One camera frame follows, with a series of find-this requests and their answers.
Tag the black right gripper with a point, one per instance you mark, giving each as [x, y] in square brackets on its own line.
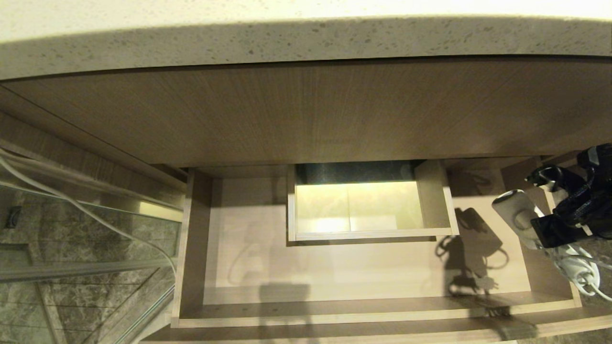
[578, 200]

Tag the white hair dryer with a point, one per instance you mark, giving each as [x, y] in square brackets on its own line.
[514, 210]

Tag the wooden vanity drawer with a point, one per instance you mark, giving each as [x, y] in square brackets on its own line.
[358, 270]

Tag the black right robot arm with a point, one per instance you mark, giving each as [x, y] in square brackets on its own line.
[600, 162]

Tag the fixed wooden cabinet front panel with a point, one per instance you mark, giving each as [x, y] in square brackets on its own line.
[306, 114]

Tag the speckled stone countertop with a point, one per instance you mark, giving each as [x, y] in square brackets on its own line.
[306, 38]

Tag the glass shower partition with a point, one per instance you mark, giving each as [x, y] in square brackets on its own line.
[95, 234]

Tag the wooden cabinet side panel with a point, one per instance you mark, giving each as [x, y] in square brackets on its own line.
[48, 138]

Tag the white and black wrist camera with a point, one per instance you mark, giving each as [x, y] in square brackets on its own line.
[554, 230]

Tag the chrome floor rail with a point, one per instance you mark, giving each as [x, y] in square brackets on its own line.
[149, 310]

